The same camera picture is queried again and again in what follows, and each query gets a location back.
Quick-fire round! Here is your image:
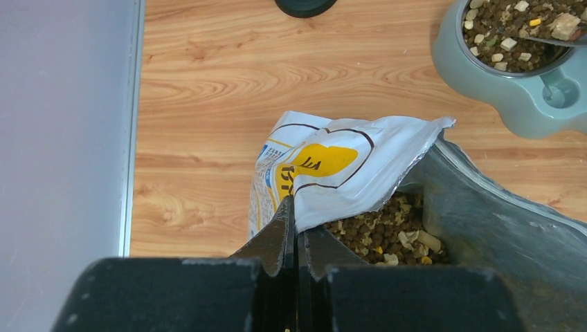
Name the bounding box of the pet food bag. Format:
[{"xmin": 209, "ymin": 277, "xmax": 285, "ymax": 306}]
[{"xmin": 249, "ymin": 111, "xmax": 586, "ymax": 331}]

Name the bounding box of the metal food scoop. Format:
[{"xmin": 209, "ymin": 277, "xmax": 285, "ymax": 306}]
[{"xmin": 497, "ymin": 25, "xmax": 586, "ymax": 48}]

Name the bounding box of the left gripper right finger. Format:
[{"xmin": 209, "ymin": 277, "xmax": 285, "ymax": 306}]
[{"xmin": 298, "ymin": 227, "xmax": 525, "ymax": 331}]

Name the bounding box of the grey double pet bowl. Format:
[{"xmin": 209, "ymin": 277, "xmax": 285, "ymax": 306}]
[{"xmin": 432, "ymin": 1, "xmax": 586, "ymax": 138}]

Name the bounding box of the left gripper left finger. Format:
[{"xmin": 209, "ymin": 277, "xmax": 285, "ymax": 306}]
[{"xmin": 53, "ymin": 196, "xmax": 295, "ymax": 331}]

